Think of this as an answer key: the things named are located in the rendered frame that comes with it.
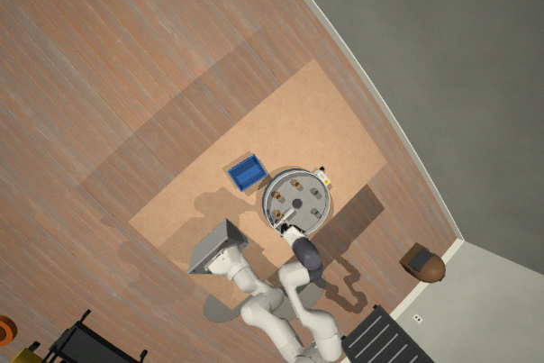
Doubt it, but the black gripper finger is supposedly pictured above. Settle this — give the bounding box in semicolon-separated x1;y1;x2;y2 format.
286;220;305;234
280;220;289;238

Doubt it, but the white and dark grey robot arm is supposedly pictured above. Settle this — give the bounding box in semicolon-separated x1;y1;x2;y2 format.
204;226;342;363

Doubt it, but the blue shallow tray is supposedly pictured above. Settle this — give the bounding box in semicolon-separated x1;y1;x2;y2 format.
228;154;267;192

